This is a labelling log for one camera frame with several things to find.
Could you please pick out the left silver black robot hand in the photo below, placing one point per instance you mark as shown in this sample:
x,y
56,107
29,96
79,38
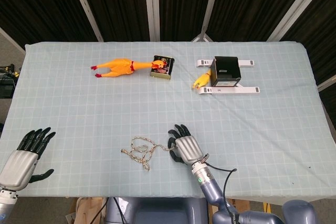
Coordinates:
x,y
18,167

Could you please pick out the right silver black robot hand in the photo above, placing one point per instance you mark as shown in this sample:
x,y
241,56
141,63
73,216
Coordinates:
x,y
189,149

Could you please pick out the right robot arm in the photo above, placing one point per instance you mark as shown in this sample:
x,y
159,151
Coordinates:
x,y
210,190

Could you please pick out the light blue checked tablecloth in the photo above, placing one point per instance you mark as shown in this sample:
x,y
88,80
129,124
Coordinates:
x,y
168,108

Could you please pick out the grey-blue robot torso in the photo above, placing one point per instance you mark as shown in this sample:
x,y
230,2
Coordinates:
x,y
157,211

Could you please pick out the small yellow rubber duck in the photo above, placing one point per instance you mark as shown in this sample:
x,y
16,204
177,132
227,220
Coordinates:
x,y
202,79

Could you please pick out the black rectangular tin can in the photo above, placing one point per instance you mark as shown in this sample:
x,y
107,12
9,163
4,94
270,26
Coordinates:
x,y
161,74

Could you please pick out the light wooden board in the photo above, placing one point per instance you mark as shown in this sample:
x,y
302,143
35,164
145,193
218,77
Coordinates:
x,y
86,211

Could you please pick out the black equipment with yellow parts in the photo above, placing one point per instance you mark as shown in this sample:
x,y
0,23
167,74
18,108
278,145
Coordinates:
x,y
6,87

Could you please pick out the black open cardboard box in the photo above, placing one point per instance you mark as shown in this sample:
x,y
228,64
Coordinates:
x,y
225,66

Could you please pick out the large orange rubber chicken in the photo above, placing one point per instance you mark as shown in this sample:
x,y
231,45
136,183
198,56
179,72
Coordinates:
x,y
118,67

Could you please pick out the black backdrop curtain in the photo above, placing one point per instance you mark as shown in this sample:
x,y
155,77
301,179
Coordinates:
x,y
118,3

